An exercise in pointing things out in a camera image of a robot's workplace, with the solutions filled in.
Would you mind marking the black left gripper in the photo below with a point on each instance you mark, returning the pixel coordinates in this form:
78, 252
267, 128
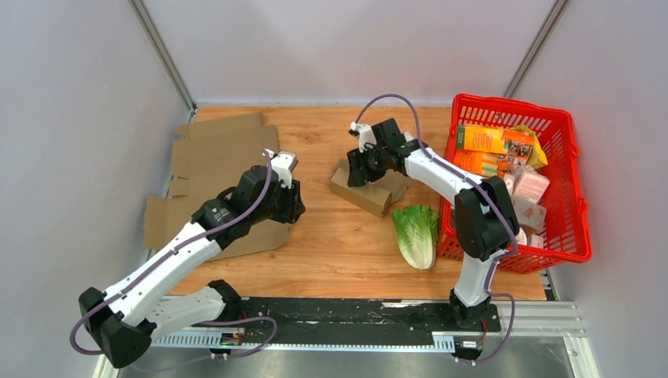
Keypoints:
295, 207

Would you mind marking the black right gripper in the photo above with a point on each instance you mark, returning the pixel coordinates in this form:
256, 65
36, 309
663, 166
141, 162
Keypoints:
356, 161

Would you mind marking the brown cardboard box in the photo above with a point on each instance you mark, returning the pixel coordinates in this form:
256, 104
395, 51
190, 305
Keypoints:
374, 198

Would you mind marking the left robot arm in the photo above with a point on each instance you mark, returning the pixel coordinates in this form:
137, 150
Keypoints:
127, 317

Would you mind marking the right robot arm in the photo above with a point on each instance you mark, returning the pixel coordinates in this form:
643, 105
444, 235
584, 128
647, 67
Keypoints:
486, 224

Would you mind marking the green lettuce head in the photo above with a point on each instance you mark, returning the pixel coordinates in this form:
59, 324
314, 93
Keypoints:
417, 234

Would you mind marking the flat brown cardboard sheet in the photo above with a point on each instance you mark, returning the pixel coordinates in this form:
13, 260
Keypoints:
207, 157

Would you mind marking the orange sponge pack lower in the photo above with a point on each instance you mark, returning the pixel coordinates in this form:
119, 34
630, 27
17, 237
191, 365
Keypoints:
480, 163

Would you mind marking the pink snack package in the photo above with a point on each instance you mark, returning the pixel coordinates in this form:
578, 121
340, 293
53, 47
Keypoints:
530, 185

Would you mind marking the yellow snack bag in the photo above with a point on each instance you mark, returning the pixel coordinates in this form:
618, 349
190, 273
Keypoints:
536, 157

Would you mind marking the pink white package lower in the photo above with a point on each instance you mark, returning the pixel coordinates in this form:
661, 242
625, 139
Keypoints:
531, 216

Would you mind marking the red plastic basket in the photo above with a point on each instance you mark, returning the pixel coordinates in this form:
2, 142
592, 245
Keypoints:
566, 232

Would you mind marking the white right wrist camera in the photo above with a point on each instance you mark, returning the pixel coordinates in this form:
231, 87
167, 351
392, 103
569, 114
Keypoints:
364, 134

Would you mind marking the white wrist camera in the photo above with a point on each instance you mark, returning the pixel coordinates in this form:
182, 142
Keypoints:
364, 134
283, 164

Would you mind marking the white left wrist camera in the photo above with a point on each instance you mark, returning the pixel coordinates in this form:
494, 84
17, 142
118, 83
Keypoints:
283, 164

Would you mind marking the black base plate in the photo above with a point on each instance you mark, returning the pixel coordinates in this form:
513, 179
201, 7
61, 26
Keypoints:
351, 322

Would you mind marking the aluminium frame post left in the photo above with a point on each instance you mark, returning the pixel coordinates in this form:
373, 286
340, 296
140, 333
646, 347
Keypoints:
150, 28

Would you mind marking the aluminium frame post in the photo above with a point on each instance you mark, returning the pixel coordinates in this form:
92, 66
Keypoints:
542, 35
150, 28

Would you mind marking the aluminium frame post right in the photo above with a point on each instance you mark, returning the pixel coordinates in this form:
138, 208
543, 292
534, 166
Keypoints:
542, 35

